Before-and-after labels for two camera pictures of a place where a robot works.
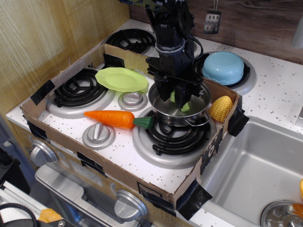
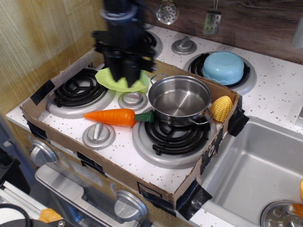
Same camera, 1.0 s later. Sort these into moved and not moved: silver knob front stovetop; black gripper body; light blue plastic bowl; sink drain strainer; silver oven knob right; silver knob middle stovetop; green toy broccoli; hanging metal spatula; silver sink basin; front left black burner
Moved: green toy broccoli; black gripper body
Not moved: silver knob front stovetop; silver oven knob right; silver sink basin; front left black burner; hanging metal spatula; light blue plastic bowl; sink drain strainer; silver knob middle stovetop
